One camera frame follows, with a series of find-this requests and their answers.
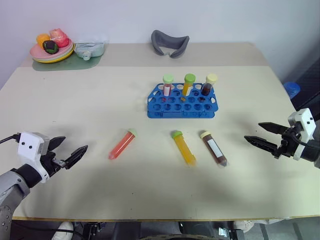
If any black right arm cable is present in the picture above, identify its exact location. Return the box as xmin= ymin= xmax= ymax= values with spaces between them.
xmin=291 ymin=128 xmax=316 ymax=147

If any dark green toy avocado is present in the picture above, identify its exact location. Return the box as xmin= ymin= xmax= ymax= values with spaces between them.
xmin=42 ymin=40 xmax=60 ymax=55

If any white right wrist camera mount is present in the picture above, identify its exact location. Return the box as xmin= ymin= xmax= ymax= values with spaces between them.
xmin=287 ymin=107 xmax=317 ymax=161

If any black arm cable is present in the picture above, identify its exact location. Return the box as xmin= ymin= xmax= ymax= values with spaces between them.
xmin=0 ymin=134 xmax=21 ymax=145
xmin=291 ymin=128 xmax=316 ymax=147

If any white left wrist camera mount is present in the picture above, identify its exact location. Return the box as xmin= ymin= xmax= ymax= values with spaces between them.
xmin=17 ymin=131 xmax=51 ymax=185

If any pale green plate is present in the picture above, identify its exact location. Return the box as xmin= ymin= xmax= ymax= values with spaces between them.
xmin=31 ymin=44 xmax=76 ymax=63

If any orange toy fruit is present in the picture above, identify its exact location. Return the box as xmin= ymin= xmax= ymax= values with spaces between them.
xmin=36 ymin=33 xmax=52 ymax=49

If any black case beside table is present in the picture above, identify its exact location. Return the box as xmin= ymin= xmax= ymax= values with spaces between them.
xmin=289 ymin=56 xmax=320 ymax=112

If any orange tube, green cap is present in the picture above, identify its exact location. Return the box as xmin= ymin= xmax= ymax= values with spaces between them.
xmin=170 ymin=130 xmax=197 ymax=167
xmin=181 ymin=73 xmax=196 ymax=97

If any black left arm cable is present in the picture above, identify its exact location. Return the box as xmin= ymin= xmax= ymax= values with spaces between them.
xmin=0 ymin=134 xmax=21 ymax=145

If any blue test tube rack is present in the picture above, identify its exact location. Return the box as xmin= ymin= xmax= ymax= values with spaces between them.
xmin=145 ymin=82 xmax=219 ymax=119

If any pink-red tube, green cap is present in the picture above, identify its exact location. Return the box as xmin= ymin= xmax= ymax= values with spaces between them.
xmin=107 ymin=127 xmax=138 ymax=161

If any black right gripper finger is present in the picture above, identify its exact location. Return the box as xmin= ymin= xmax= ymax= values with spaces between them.
xmin=243 ymin=135 xmax=280 ymax=155
xmin=258 ymin=121 xmax=291 ymax=136

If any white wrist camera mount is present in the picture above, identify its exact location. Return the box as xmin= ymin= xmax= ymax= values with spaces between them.
xmin=287 ymin=107 xmax=317 ymax=161
xmin=17 ymin=131 xmax=51 ymax=185

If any grey curved foam face pad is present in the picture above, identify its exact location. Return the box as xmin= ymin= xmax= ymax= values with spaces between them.
xmin=150 ymin=29 xmax=190 ymax=59

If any labelled brown tube, yellow cap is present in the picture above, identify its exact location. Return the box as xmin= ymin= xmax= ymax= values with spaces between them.
xmin=199 ymin=130 xmax=230 ymax=168

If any yellow plate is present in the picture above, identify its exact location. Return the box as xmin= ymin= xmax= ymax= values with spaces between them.
xmin=33 ymin=47 xmax=76 ymax=65

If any labelled red tube, green cap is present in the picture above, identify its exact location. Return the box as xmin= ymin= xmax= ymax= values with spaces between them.
xmin=162 ymin=74 xmax=174 ymax=97

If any pale green lidded container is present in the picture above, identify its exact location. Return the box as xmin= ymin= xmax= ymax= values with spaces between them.
xmin=73 ymin=40 xmax=106 ymax=62

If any pink plate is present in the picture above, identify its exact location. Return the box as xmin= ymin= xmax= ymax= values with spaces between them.
xmin=29 ymin=41 xmax=75 ymax=60

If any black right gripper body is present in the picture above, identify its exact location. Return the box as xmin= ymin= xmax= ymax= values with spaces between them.
xmin=272 ymin=124 xmax=305 ymax=159

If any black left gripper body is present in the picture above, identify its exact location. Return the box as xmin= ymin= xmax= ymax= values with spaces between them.
xmin=39 ymin=150 xmax=67 ymax=176

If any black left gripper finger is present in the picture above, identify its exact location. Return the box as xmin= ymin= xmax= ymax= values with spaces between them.
xmin=64 ymin=144 xmax=89 ymax=171
xmin=48 ymin=135 xmax=67 ymax=152

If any green table mat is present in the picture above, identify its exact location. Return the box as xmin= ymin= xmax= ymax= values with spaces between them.
xmin=31 ymin=52 xmax=105 ymax=72

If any white shoe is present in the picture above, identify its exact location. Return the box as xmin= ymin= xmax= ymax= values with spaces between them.
xmin=233 ymin=219 xmax=255 ymax=234
xmin=50 ymin=221 xmax=75 ymax=240

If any blue round bottle cap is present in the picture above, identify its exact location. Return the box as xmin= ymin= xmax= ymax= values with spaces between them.
xmin=282 ymin=81 xmax=301 ymax=99

